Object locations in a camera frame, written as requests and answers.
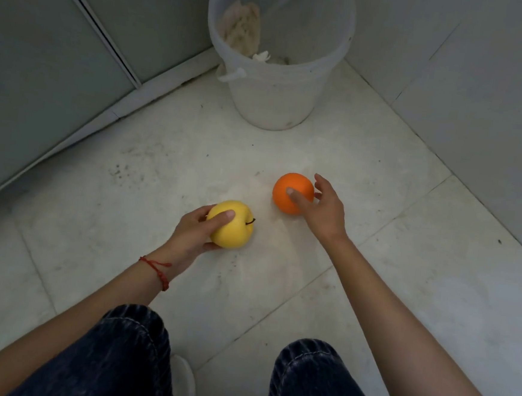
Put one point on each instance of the yellow apple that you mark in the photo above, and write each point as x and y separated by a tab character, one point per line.
233	229

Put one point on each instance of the white plastic bucket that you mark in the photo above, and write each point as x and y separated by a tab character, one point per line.
278	93

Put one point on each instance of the white shoe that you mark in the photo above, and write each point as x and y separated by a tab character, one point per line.
185	381

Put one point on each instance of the orange fruit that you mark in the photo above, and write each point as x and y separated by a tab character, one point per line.
291	189

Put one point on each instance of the person's right thumb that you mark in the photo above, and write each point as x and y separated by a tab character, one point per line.
298	198

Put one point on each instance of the grey sliding door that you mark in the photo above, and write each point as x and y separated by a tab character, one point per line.
50	61

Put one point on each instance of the beige cloth rag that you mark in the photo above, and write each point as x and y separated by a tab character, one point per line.
241	29

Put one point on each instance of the person's left forearm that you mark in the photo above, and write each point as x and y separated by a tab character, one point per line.
75	321

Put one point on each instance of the person's right hand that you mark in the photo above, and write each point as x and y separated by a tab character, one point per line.
327	216

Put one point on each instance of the person's right forearm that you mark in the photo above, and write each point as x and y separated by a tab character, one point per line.
394	332

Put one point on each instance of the person's left hand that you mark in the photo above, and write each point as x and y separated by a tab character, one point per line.
188	239

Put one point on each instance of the white crumpled paper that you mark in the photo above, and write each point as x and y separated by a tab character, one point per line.
261	56

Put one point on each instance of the person's left thumb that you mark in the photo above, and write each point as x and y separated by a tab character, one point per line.
221	222

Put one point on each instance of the dark blue jeans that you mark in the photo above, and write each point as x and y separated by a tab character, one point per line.
117	360

